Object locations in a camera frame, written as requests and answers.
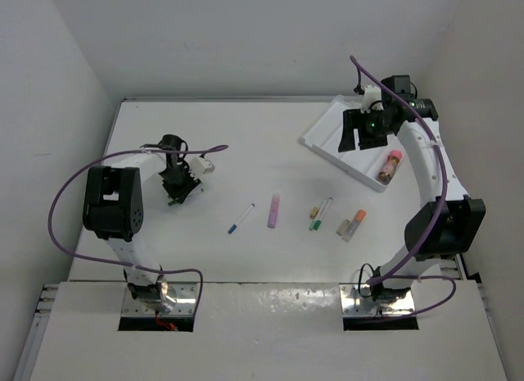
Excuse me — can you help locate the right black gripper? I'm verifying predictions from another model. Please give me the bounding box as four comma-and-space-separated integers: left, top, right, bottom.
339, 107, 393, 152

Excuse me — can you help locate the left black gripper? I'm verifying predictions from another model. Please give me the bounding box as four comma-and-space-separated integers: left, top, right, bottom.
159, 162, 201, 203

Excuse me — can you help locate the pink capped clear tube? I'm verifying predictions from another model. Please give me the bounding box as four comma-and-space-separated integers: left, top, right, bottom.
377, 150, 403, 185

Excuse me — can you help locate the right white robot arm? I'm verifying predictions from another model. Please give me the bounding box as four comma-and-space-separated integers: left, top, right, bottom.
338, 75, 486, 302

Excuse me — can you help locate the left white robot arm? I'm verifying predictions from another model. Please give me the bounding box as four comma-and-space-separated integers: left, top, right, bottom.
83, 134, 215, 314

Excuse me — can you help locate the white divided tray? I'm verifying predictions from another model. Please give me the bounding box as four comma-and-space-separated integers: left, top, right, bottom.
299, 95, 409, 193

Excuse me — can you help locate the blue capped white pen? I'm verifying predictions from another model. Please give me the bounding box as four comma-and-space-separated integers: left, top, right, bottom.
228, 203, 255, 234

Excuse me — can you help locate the orange capped clear tube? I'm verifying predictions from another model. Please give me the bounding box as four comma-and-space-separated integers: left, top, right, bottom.
342, 210, 366, 242

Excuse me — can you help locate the pink highlighter stick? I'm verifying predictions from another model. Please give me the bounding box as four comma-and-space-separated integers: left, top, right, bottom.
267, 193, 281, 229

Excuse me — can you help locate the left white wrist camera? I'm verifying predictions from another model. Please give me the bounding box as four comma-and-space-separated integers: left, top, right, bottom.
188, 156, 215, 179

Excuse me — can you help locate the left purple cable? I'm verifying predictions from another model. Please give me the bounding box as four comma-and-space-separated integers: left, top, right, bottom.
47, 144, 229, 312

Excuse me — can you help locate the purple cable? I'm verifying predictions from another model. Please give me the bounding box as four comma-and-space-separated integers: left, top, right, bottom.
47, 144, 229, 312
350, 55, 458, 323

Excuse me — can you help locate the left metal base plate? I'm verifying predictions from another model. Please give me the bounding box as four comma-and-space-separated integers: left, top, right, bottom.
121, 282, 197, 318

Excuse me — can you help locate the metal base plate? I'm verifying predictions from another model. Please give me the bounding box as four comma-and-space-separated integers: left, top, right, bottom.
121, 282, 197, 318
339, 283, 415, 319

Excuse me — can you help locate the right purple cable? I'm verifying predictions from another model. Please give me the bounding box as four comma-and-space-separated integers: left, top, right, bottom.
350, 55, 458, 323

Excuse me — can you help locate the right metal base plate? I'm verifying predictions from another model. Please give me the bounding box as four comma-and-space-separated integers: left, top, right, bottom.
339, 283, 415, 319

